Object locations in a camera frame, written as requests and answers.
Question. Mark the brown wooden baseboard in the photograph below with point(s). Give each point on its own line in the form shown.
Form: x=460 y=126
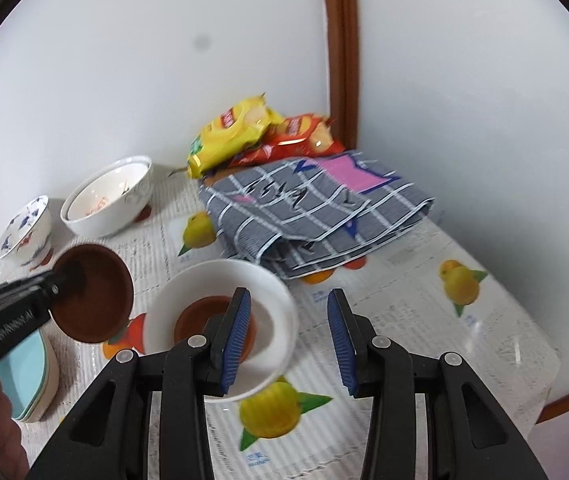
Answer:
x=564 y=395

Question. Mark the small brown bowl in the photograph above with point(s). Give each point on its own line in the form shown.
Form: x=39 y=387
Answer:
x=197 y=317
x=99 y=300

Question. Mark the plain white bowl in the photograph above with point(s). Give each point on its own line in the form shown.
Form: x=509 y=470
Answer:
x=274 y=310

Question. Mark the pink square plate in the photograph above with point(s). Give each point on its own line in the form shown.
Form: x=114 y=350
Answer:
x=54 y=385

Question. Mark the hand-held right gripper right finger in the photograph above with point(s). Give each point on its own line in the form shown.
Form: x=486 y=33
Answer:
x=339 y=340

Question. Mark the green square plate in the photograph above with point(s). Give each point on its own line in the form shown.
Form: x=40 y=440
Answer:
x=44 y=400

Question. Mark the blue square plate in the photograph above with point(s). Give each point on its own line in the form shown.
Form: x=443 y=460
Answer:
x=22 y=375

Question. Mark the red chip bag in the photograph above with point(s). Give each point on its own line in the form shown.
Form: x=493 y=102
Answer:
x=294 y=135

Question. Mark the fruit printed tablecloth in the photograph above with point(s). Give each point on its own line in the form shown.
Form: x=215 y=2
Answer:
x=414 y=310

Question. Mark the yellow chip bag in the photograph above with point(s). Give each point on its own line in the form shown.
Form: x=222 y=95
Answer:
x=229 y=135

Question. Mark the brown wooden door frame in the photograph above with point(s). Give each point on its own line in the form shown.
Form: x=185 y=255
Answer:
x=342 y=50

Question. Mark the white bowl with red print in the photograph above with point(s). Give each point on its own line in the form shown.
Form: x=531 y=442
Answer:
x=99 y=197

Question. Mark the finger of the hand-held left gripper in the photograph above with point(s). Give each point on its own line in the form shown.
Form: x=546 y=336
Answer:
x=34 y=285

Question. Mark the grey checked cloth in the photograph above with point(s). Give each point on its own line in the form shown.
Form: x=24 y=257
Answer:
x=314 y=210

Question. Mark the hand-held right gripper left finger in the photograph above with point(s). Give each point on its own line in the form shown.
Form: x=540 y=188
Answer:
x=237 y=340

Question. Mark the large white bowl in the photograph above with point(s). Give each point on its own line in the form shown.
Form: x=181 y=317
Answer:
x=114 y=215

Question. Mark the blue patterned white bowl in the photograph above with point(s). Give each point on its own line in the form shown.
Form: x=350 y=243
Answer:
x=27 y=230

